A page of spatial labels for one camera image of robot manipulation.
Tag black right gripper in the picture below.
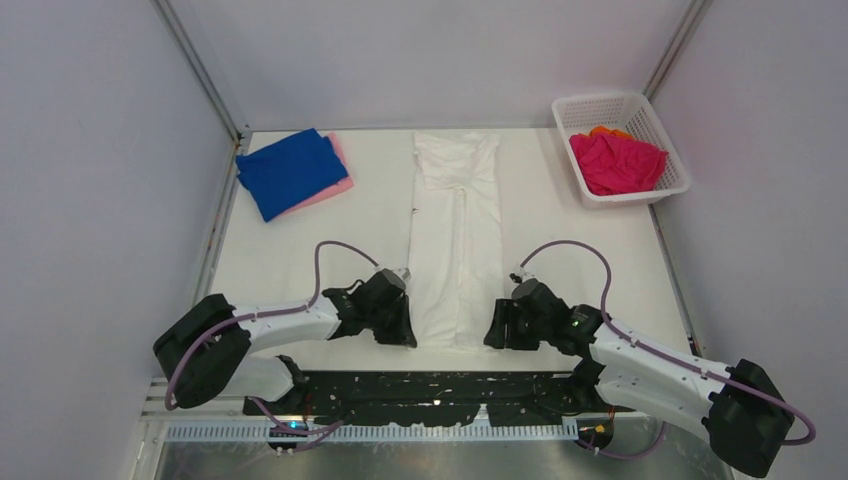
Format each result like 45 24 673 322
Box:
484 298 551 352

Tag white t shirt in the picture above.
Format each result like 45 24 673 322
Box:
407 132 505 350

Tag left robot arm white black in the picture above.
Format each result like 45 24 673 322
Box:
153 268 417 414

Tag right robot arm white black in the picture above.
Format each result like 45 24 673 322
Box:
484 279 795 478

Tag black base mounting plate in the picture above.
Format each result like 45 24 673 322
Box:
264 370 613 427

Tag folded pink t shirt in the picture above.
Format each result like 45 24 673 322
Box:
282 132 354 215

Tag folded blue t shirt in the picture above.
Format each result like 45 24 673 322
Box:
236 129 335 222

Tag magenta t shirt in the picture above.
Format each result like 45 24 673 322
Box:
569 134 668 196

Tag white plastic laundry basket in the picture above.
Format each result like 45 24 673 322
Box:
551 92 691 209

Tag orange t shirt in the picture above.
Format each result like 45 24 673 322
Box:
588 125 633 140

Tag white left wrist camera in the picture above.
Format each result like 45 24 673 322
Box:
388 267 411 287

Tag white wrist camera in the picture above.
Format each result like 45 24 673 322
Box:
508 268 527 285
388 267 411 287

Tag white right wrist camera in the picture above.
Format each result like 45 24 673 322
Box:
508 268 527 285

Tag aluminium frame rails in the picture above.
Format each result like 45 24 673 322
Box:
165 346 761 476

